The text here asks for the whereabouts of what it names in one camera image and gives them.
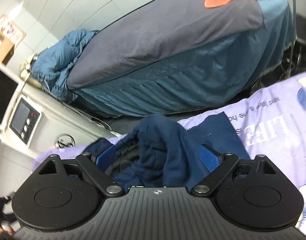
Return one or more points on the white device monitor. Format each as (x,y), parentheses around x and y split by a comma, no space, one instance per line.
(10,89)

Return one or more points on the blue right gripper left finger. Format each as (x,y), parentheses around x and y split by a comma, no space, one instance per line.
(104,156)

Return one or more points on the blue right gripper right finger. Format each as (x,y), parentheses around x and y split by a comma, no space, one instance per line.
(210,158)

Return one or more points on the purple floral bed sheet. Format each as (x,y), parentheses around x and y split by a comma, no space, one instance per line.
(272,121)

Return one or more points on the navy blue sweatshirt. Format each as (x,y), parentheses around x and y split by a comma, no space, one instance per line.
(160,152)

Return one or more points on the grey massage bed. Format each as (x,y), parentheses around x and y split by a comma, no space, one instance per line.
(172,56)

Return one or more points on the white medical device cart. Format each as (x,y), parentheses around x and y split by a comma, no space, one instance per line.
(35,122)

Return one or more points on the blue pillow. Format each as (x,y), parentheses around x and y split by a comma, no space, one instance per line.
(53,65)

